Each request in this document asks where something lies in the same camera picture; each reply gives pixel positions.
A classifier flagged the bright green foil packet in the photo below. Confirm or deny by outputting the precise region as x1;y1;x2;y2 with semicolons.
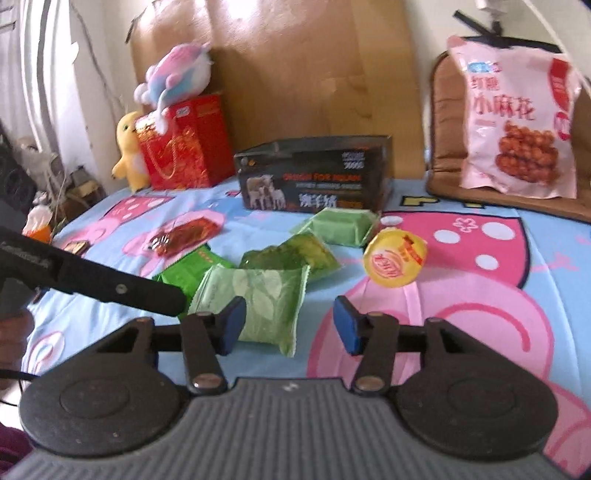
152;246;236;302

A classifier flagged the wood pattern board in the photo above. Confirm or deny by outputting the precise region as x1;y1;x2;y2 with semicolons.
129;0;426;186

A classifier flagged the white power strip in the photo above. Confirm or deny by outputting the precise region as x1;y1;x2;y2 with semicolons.
475;0;507;20

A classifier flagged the orange cup with tissue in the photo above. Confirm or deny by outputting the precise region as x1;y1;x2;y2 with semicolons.
22;204;52;244

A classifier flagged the pink snack bag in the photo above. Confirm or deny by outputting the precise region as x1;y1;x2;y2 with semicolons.
447;35;583;200

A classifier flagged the dark green clear packet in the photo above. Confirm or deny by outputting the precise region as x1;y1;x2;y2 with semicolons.
239;233;343;283

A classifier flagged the white curtain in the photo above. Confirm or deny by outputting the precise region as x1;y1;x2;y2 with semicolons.
0;0;108;155

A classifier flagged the red brown snack packet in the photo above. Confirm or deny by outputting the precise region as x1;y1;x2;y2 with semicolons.
147;216;223;259

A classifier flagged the wooden chair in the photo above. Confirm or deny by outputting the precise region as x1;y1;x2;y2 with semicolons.
425;37;591;223

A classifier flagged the printed blanket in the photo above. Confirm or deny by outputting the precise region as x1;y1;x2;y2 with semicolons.
0;178;591;467

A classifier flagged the white cable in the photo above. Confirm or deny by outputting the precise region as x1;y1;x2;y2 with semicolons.
530;0;591;95

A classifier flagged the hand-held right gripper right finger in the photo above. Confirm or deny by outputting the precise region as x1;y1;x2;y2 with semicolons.
333;296;485;395

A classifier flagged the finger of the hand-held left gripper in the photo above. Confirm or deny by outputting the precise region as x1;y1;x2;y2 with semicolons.
0;226;186;318

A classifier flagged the black ribbed box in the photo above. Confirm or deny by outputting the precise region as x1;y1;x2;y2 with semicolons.
0;121;38;214

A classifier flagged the small cardboard box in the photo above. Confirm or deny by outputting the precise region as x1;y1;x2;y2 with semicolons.
68;169;101;198

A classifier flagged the pale green leaf print packet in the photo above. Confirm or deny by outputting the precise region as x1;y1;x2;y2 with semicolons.
188;265;309;357

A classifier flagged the black tape strip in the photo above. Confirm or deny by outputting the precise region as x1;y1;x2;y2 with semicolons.
452;9;560;52

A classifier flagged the person's left hand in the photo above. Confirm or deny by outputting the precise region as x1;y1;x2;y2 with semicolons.
0;315;34;365

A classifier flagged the pastel plush toy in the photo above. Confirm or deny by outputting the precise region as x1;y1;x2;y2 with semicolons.
133;42;216;126

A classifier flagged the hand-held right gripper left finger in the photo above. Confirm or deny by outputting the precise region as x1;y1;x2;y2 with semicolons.
95;296;246;394

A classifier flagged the yellow jelly cup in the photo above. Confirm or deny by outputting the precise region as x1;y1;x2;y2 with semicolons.
363;228;428;288

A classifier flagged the black sheep print box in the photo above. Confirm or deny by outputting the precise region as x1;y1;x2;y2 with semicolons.
233;135;394;214

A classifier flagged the yellow plush duck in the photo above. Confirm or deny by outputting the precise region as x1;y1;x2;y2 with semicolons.
111;111;151;193

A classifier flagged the red gift bag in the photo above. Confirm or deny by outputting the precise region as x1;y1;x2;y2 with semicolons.
135;94;235;191

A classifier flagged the light green square packet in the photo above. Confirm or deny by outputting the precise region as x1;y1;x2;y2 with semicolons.
291;207;380;249

